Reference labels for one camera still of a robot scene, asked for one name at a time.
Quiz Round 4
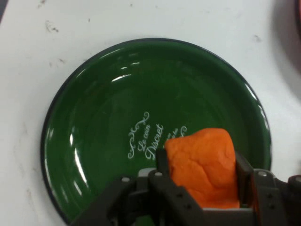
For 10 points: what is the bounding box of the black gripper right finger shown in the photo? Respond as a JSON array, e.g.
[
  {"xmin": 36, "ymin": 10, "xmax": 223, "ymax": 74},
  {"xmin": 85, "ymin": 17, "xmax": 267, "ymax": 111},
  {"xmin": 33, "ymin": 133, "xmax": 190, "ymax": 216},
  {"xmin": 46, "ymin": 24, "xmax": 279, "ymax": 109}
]
[{"xmin": 236, "ymin": 152, "xmax": 301, "ymax": 226}]

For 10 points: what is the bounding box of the dark green enamel plate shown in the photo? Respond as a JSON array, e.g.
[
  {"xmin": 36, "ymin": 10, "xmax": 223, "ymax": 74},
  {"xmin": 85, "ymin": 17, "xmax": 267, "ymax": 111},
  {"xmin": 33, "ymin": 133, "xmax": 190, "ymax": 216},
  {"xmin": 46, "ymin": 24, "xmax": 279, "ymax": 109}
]
[{"xmin": 40, "ymin": 38, "xmax": 272, "ymax": 226}]

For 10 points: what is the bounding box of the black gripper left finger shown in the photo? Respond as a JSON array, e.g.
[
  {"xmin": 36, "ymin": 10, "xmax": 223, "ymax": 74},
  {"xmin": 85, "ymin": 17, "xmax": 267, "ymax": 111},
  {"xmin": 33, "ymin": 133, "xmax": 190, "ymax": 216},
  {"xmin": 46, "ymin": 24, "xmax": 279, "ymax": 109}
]
[{"xmin": 70, "ymin": 149, "xmax": 205, "ymax": 226}]

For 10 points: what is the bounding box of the orange foam block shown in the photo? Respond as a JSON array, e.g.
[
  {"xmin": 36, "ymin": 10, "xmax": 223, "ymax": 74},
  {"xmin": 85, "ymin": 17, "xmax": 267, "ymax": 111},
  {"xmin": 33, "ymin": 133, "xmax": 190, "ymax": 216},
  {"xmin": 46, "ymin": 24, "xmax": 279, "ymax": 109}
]
[{"xmin": 164, "ymin": 128, "xmax": 240, "ymax": 210}]

